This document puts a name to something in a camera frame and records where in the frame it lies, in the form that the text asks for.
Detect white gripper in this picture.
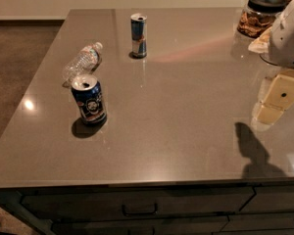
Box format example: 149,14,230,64
255,0,294,125

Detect blue pepsi can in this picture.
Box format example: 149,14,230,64
71,74,107,124

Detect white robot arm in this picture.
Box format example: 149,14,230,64
253,0,294,125

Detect blue silver energy drink can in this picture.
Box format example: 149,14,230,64
130,13,147,58

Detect glass jar with black lid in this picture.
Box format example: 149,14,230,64
237,0,286,38

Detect dark lower right drawer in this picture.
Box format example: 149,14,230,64
220,212,294,235

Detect clear plastic water bottle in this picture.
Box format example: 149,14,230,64
63,42,103,82

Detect dark drawer with handle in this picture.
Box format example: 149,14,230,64
22,187,254,221

